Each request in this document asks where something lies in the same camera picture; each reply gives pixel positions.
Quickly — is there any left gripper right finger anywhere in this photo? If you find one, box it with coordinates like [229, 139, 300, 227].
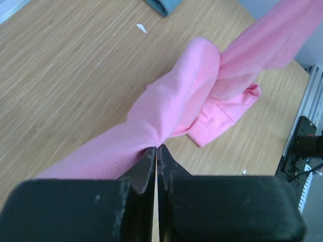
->
[156, 145, 306, 241]

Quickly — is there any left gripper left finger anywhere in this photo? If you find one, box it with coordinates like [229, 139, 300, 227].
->
[1, 148, 156, 241]

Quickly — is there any pink t shirt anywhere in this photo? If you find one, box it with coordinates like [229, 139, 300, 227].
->
[38, 1, 322, 179]

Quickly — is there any folded grey-blue t shirt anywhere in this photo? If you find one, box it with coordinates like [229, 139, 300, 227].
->
[145, 0, 182, 17]

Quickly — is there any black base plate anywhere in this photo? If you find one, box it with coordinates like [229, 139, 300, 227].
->
[275, 116, 322, 182]

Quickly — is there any white slotted cable duct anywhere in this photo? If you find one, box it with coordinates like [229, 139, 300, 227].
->
[298, 172, 313, 214]

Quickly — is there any aluminium frame rail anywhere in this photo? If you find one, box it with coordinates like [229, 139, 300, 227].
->
[282, 66, 322, 158]

